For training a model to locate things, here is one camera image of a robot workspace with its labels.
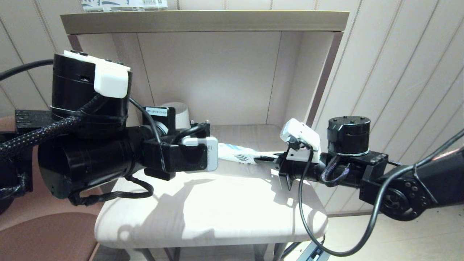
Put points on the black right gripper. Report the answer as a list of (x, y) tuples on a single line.
[(311, 172)]

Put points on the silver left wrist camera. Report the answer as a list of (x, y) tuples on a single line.
[(212, 156)]

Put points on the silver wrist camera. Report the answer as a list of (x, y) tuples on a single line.
[(290, 132), (212, 156)]

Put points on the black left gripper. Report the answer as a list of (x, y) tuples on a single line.
[(173, 123)]

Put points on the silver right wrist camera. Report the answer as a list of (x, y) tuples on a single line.
[(290, 132)]

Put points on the brown upholstered chair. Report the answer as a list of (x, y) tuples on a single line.
[(43, 235)]

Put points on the light wood shelf desk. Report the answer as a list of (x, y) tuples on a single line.
[(235, 72)]

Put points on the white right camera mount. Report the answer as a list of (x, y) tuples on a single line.
[(308, 145)]

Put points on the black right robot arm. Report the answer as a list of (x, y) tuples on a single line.
[(417, 185)]

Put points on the white floral zipper pouch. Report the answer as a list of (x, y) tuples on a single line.
[(232, 152)]

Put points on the white ribbed ceramic mug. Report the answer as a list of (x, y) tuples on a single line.
[(183, 116)]

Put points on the white blue patterned package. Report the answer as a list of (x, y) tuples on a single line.
[(123, 3)]

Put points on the black power adapter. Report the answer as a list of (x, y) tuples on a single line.
[(308, 253)]

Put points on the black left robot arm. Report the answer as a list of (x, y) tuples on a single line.
[(90, 159)]

